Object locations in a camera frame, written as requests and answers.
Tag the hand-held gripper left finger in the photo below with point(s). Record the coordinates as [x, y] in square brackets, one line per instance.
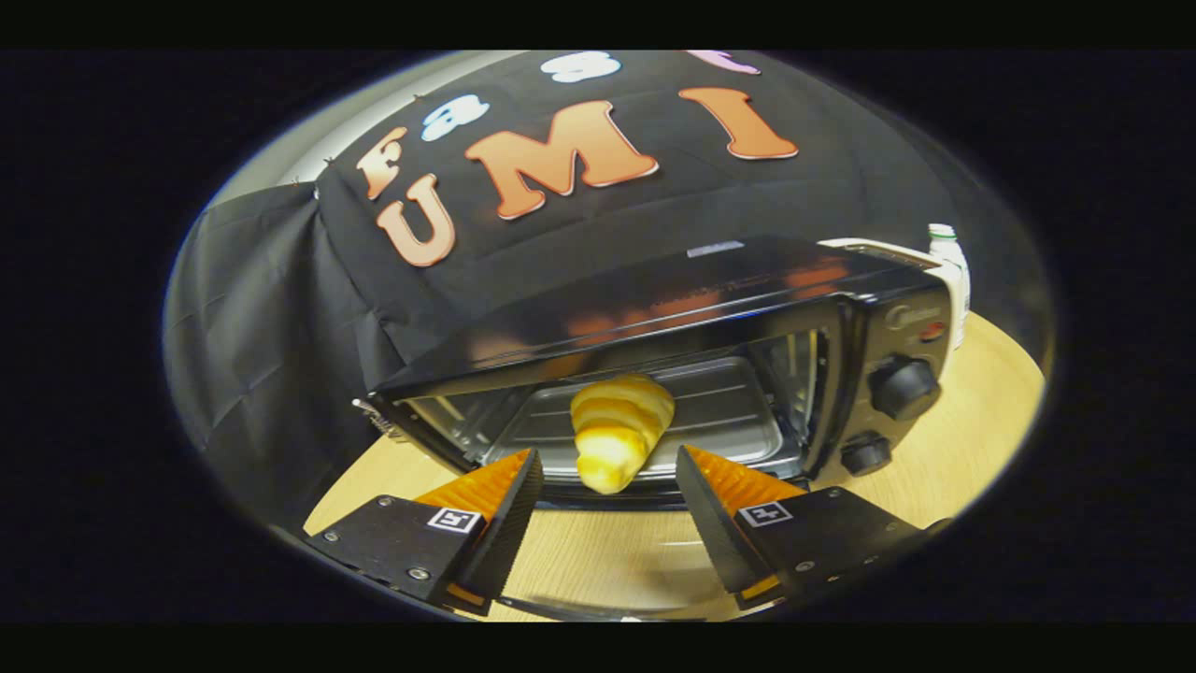
[509, 528]

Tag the yellow croissant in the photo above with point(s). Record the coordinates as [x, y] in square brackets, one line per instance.
[617, 430]

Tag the white bottle green label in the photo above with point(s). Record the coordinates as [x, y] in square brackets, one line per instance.
[946, 245]

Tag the white toaster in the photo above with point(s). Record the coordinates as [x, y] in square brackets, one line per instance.
[888, 250]

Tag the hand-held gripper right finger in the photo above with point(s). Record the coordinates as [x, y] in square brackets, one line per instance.
[715, 523]

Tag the black toaster oven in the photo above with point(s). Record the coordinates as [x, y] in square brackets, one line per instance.
[654, 299]

